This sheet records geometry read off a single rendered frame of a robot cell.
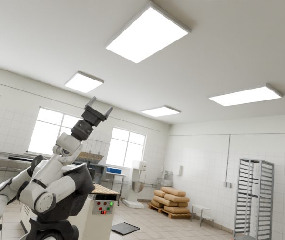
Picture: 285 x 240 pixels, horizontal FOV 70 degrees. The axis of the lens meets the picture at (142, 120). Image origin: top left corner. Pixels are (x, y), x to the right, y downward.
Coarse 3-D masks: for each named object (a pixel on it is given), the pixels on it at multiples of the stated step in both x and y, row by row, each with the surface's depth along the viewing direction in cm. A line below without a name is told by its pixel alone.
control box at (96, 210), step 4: (96, 200) 216; (100, 200) 219; (104, 200) 223; (108, 200) 227; (112, 200) 231; (96, 204) 216; (100, 204) 219; (108, 204) 225; (112, 204) 228; (96, 208) 216; (104, 208) 222; (112, 208) 228; (92, 212) 214; (96, 212) 215; (100, 212) 218; (108, 212) 224
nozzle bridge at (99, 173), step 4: (80, 164) 289; (92, 164) 292; (96, 164) 296; (100, 164) 309; (96, 168) 305; (100, 168) 308; (104, 168) 304; (96, 172) 304; (100, 172) 308; (104, 172) 303; (96, 176) 317; (100, 176) 310; (104, 176) 303; (96, 180) 313; (100, 180) 310
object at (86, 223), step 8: (88, 200) 218; (88, 208) 214; (72, 216) 236; (80, 216) 222; (88, 216) 213; (96, 216) 218; (104, 216) 224; (112, 216) 231; (72, 224) 231; (80, 224) 217; (88, 224) 212; (96, 224) 218; (104, 224) 224; (80, 232) 213; (88, 232) 212; (96, 232) 217; (104, 232) 223
